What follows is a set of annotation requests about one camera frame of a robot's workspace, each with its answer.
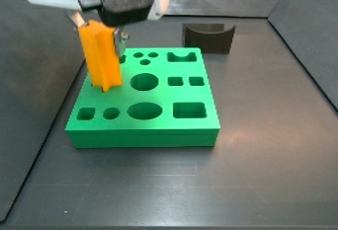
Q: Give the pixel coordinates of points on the orange star prism peg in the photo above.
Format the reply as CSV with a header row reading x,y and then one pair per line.
x,y
102,59

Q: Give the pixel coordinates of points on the black curved holder stand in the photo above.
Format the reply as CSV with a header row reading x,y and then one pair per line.
x,y
210,37

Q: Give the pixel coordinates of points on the green shape sorter block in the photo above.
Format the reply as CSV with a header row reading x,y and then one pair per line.
x,y
161,109

